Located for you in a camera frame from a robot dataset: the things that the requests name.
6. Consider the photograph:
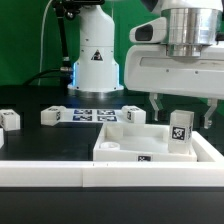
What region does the white fence right wall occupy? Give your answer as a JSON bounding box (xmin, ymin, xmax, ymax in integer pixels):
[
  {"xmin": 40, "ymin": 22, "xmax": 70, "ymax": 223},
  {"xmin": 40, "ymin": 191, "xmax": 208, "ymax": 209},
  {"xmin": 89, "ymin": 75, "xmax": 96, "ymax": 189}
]
[{"xmin": 192, "ymin": 131, "xmax": 224, "ymax": 162}]

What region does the marker sheet on table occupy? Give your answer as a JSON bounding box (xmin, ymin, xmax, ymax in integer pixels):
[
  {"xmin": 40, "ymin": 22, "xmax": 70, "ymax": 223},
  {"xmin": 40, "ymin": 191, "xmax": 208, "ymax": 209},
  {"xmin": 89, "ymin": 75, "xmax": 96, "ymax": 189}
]
[{"xmin": 61, "ymin": 108, "xmax": 124, "ymax": 123}]

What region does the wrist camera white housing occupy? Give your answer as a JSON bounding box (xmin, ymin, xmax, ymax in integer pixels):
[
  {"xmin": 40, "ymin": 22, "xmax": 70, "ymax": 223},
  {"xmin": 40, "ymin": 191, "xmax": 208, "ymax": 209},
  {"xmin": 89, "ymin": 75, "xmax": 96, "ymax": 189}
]
[{"xmin": 129, "ymin": 17, "xmax": 167, "ymax": 44}]

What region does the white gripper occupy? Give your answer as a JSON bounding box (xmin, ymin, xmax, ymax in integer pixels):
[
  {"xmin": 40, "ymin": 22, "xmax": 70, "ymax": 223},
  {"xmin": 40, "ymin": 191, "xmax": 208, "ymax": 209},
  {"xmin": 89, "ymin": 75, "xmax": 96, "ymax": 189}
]
[{"xmin": 124, "ymin": 44, "xmax": 224, "ymax": 129}]

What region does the white cable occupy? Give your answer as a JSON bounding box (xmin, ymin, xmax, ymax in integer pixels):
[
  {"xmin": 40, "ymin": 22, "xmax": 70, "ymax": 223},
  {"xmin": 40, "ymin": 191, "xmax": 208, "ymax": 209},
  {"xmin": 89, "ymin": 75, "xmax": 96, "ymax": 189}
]
[{"xmin": 37, "ymin": 0, "xmax": 54, "ymax": 87}]

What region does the white part at left edge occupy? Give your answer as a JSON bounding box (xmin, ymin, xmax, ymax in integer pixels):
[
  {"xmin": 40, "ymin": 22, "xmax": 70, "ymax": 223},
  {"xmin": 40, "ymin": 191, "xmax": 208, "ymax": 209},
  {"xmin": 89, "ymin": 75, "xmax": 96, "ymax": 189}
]
[{"xmin": 0, "ymin": 128, "xmax": 4, "ymax": 149}]

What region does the white fence wall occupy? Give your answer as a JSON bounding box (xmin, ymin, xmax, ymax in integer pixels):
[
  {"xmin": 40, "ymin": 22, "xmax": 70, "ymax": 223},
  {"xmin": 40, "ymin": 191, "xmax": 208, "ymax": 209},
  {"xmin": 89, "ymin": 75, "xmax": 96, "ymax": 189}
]
[
  {"xmin": 0, "ymin": 161, "xmax": 224, "ymax": 187},
  {"xmin": 192, "ymin": 131, "xmax": 224, "ymax": 162}
]

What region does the black cable bundle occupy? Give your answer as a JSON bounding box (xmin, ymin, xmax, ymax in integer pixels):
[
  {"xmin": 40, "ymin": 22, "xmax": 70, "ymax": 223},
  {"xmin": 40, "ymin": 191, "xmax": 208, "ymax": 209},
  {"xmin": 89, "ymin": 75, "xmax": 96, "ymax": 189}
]
[{"xmin": 22, "ymin": 66, "xmax": 74, "ymax": 86}]

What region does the white square tabletop part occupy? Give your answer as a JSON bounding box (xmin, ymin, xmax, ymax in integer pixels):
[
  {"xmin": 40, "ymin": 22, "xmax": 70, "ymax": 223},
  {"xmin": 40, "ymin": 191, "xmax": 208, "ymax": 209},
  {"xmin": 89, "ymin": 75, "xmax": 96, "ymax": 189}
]
[{"xmin": 93, "ymin": 123, "xmax": 197, "ymax": 162}]

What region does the white fence front wall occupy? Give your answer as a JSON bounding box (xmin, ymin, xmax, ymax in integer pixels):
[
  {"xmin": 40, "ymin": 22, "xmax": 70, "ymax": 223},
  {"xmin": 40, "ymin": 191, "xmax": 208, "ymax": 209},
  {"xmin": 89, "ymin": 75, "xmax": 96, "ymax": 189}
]
[{"xmin": 0, "ymin": 161, "xmax": 224, "ymax": 187}]

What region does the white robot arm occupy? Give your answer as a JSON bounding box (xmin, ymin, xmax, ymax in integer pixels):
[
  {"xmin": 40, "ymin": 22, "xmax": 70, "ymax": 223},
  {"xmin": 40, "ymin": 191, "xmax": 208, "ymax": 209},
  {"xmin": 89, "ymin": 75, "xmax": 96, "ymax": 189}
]
[{"xmin": 70, "ymin": 0, "xmax": 224, "ymax": 128}]

